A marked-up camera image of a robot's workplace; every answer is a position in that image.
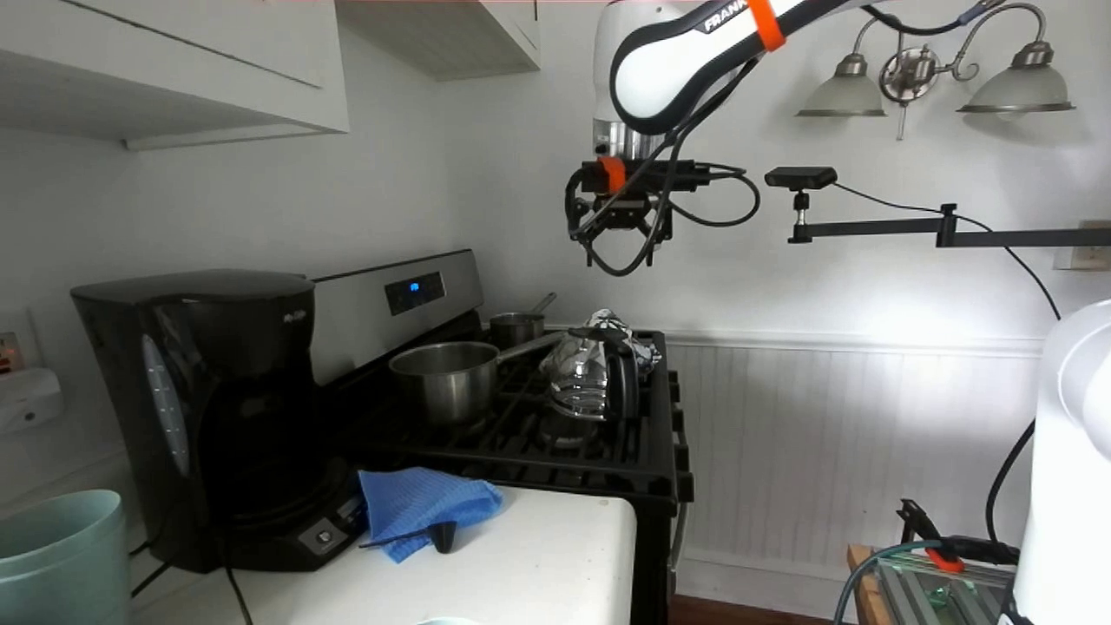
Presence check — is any black gas stove steel panel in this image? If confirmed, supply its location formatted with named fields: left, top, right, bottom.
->
left=306, top=246, right=698, bottom=625

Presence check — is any two-shade wall lamp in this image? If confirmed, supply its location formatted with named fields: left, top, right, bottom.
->
left=794, top=0, right=1079, bottom=144

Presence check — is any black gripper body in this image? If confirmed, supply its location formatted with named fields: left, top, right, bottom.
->
left=587, top=187, right=668, bottom=235

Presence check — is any slim teal cup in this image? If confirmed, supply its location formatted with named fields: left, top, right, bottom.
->
left=0, top=485, right=132, bottom=625

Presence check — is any steel saucepan short handle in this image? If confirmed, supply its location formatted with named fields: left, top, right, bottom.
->
left=385, top=331, right=568, bottom=430

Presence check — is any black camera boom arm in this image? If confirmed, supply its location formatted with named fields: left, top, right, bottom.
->
left=787, top=187, right=1111, bottom=254

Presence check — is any thick black cable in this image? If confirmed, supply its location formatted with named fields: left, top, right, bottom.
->
left=984, top=416, right=1039, bottom=547

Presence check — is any small black knob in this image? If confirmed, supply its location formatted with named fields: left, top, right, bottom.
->
left=422, top=517, right=463, bottom=555

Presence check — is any black external camera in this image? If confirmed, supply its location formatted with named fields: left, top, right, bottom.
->
left=760, top=163, right=841, bottom=191

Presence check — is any thin black camera cable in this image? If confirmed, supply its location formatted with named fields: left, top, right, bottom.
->
left=829, top=180, right=1065, bottom=323

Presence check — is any black coffee maker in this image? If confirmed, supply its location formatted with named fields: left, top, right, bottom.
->
left=67, top=266, right=375, bottom=577

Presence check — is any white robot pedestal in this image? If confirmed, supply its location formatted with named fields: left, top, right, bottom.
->
left=1010, top=295, right=1111, bottom=625

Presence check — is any black red clamp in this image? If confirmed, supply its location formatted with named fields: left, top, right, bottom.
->
left=897, top=496, right=1021, bottom=573

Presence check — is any black power cord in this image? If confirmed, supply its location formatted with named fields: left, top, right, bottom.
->
left=123, top=535, right=257, bottom=625

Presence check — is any white cabinet over stove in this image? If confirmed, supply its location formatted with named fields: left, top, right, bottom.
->
left=333, top=0, right=545, bottom=83

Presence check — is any white upper cabinet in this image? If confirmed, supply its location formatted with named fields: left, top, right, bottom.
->
left=0, top=0, right=355, bottom=153

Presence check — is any wooden cart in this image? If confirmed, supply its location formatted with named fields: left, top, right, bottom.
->
left=843, top=538, right=1021, bottom=625

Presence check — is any blue cloth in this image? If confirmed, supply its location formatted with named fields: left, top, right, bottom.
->
left=355, top=464, right=508, bottom=565

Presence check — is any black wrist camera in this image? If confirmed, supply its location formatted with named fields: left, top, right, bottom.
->
left=594, top=156, right=711, bottom=195

